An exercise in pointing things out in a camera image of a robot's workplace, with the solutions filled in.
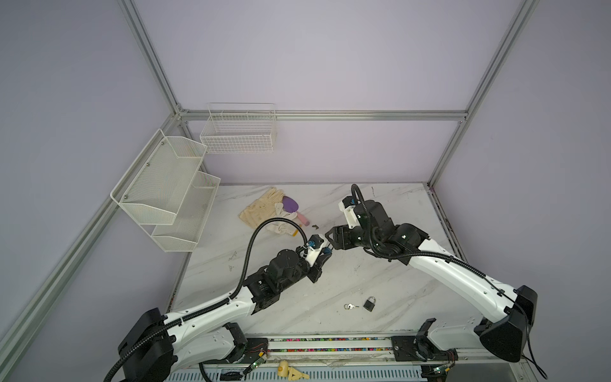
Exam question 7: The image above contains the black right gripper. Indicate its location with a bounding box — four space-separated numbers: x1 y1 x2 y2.
320 223 377 250

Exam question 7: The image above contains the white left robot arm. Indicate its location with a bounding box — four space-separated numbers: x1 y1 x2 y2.
104 217 334 381

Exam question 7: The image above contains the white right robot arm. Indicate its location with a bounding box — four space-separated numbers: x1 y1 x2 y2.
326 184 538 365

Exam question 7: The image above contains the white cloth glove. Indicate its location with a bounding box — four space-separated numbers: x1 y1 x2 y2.
265 203 299 237

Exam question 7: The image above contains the purple pink spatula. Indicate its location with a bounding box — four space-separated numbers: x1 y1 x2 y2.
283 196 310 226

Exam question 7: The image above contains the black padlock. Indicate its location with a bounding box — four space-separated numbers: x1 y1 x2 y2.
363 296 376 312

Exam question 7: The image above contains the beige work glove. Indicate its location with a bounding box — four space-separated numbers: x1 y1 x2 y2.
239 187 285 229

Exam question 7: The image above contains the white mesh two-tier shelf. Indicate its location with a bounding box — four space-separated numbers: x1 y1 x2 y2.
110 130 221 252

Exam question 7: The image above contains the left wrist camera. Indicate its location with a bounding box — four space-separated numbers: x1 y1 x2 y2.
302 234 330 267

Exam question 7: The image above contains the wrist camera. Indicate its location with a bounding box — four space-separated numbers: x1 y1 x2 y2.
302 234 330 267
338 196 361 229

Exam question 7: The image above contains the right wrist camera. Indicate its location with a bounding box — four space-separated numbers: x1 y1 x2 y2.
338 196 361 229

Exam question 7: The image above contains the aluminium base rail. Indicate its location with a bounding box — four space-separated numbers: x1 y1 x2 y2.
161 331 531 382

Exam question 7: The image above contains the white wire basket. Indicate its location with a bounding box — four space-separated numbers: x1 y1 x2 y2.
200 103 277 154

